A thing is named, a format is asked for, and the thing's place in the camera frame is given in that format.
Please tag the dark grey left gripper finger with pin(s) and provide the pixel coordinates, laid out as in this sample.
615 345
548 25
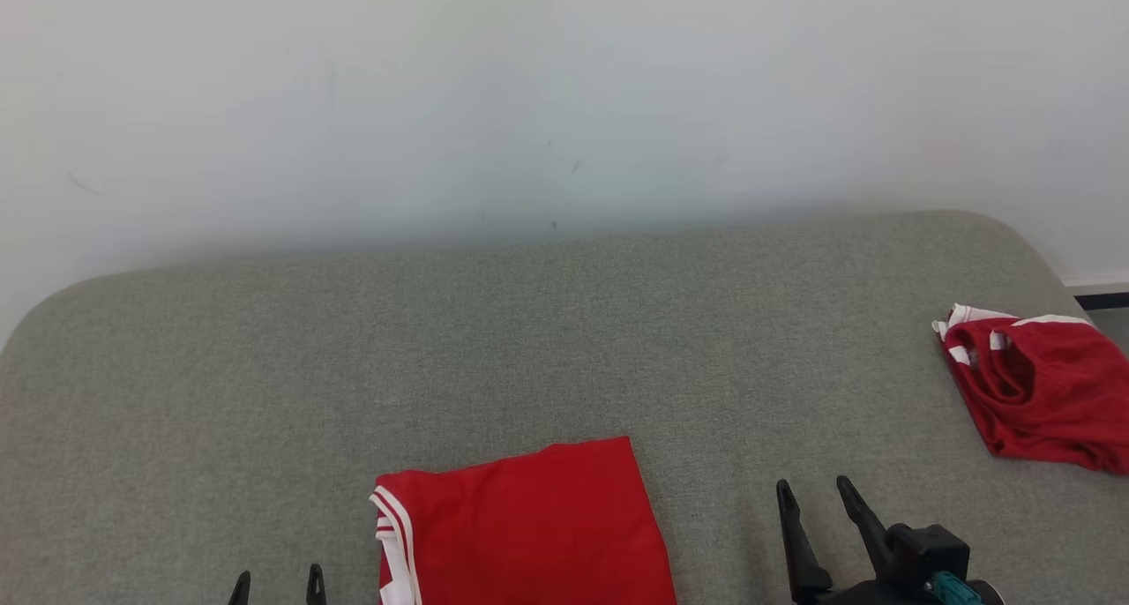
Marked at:
240 592
316 587

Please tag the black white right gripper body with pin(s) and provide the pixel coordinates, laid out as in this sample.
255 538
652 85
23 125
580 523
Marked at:
847 596

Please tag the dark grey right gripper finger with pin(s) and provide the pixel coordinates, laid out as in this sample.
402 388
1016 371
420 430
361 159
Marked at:
803 543
869 521

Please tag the red Bulls jersey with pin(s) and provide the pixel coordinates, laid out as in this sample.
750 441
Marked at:
529 534

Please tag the red Bulls 23 shorts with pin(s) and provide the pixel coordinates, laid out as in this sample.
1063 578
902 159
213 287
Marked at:
1050 393

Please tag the grey fabric sofa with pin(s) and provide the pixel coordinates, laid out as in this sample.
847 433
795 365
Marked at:
529 323

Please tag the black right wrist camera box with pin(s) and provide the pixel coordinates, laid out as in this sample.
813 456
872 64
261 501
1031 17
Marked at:
926 552

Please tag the wall skirting strip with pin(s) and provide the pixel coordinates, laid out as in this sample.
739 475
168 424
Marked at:
1102 301

